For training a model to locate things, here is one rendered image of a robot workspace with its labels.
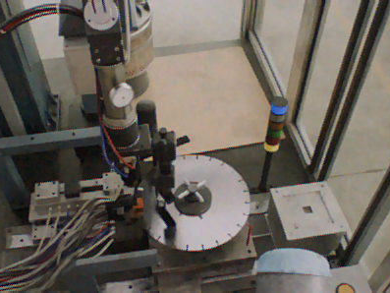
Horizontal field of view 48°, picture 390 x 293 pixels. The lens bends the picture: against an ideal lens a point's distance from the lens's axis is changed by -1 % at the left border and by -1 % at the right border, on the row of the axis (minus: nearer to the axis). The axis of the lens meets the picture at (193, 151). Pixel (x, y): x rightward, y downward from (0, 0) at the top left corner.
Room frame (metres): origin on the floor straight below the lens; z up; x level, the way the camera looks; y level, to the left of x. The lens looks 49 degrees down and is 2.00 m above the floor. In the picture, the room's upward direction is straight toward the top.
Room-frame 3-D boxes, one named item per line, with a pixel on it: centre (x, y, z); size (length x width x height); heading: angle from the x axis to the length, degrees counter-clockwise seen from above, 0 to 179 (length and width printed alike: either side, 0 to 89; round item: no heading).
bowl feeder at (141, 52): (1.46, 0.31, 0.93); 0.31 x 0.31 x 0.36
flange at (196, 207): (0.73, 0.00, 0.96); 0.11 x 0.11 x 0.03
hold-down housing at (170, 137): (0.69, 0.07, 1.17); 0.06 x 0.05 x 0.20; 90
